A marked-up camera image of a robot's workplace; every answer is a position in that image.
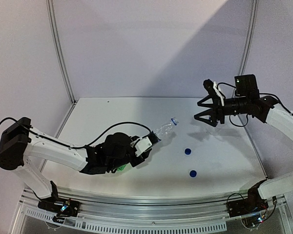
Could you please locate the aluminium corner post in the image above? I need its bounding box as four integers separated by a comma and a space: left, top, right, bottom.
46, 0, 77, 105
238, 0, 258, 76

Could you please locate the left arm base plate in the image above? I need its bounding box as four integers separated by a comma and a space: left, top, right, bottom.
38, 197, 81, 217

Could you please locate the left aluminium corner post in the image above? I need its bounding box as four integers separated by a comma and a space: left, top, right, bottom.
46, 0, 77, 105

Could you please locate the clear bottle small blue label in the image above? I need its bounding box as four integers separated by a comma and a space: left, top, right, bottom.
153, 117, 179, 142

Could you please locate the blue Pepsi bottle cap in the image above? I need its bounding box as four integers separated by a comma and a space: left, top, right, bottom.
185, 148, 191, 155

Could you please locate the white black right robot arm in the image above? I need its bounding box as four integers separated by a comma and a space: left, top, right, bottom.
194, 75, 293, 217

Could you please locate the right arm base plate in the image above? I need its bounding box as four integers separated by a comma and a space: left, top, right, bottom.
226, 193, 269, 218

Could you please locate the right aluminium corner post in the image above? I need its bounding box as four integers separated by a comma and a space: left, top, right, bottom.
238, 0, 258, 76

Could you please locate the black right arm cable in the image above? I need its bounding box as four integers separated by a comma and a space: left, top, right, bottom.
216, 82, 293, 127

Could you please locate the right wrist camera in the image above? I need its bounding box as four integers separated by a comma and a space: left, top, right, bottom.
203, 79, 225, 107

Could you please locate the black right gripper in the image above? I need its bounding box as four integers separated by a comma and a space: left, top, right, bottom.
194, 94, 249, 127

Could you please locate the aluminium front rail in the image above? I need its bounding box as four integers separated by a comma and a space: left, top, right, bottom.
10, 188, 293, 234

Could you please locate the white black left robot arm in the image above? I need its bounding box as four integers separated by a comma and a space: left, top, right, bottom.
0, 117, 156, 212

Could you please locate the green plastic bottle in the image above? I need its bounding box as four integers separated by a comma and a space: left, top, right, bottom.
117, 164, 126, 172

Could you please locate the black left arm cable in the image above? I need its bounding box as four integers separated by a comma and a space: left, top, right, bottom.
0, 117, 153, 149

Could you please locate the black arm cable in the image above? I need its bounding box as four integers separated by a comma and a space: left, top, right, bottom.
0, 117, 153, 149
216, 82, 293, 127

